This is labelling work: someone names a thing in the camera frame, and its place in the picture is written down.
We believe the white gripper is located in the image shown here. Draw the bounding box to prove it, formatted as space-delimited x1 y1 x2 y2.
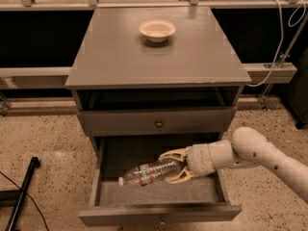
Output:
159 143 215 184

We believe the clear plastic water bottle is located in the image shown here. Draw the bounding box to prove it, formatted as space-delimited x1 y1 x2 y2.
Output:
118 159 182 187

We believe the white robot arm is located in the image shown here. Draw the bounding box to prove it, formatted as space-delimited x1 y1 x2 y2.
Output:
159 127 308 202

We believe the open grey bottom drawer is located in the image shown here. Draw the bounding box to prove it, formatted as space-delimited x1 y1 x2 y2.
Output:
79 134 242 226

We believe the round brass drawer knob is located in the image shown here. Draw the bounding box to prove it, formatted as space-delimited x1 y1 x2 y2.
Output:
155 119 163 128

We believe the closed grey upper drawer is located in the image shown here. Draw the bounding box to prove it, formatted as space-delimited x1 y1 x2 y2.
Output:
77 107 236 137

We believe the grey wooden cabinet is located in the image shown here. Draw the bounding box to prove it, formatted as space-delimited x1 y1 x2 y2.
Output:
64 6 252 156

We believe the dark box at right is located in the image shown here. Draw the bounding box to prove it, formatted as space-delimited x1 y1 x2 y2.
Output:
282 48 308 129

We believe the beige shallow bowl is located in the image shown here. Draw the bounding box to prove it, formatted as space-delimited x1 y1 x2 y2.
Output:
139 19 176 42

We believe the black metal stand leg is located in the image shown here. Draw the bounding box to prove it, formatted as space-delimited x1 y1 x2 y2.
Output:
0 157 40 231

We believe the white hanging cable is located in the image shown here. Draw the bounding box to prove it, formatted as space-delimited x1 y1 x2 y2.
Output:
246 0 307 89

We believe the thin black floor cable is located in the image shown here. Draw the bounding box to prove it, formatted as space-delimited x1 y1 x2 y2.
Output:
0 170 51 231

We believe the metal railing frame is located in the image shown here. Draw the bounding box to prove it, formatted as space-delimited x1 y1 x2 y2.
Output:
0 0 308 117

